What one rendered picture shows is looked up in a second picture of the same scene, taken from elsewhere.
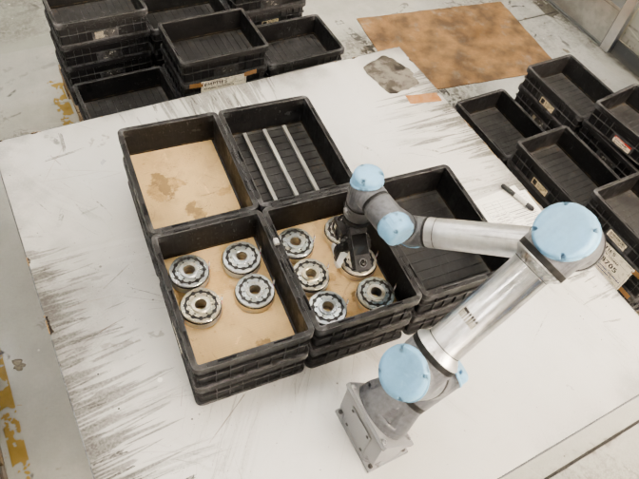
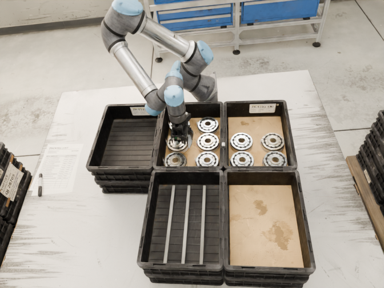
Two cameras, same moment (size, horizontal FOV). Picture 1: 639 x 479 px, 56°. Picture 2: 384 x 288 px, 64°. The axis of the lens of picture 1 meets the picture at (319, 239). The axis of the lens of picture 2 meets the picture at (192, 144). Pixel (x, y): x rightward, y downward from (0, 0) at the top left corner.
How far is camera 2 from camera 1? 173 cm
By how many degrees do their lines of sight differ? 70
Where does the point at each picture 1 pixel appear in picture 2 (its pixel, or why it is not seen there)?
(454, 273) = (130, 130)
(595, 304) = (67, 122)
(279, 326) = (234, 128)
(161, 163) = (278, 258)
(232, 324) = (258, 135)
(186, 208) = (266, 210)
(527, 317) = not seen: hidden behind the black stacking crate
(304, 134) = (151, 255)
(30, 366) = not seen: outside the picture
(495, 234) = (132, 58)
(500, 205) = (55, 184)
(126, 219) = not seen: hidden behind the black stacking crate
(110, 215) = (318, 259)
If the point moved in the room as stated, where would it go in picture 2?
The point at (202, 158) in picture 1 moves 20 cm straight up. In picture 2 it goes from (243, 254) to (246, 232)
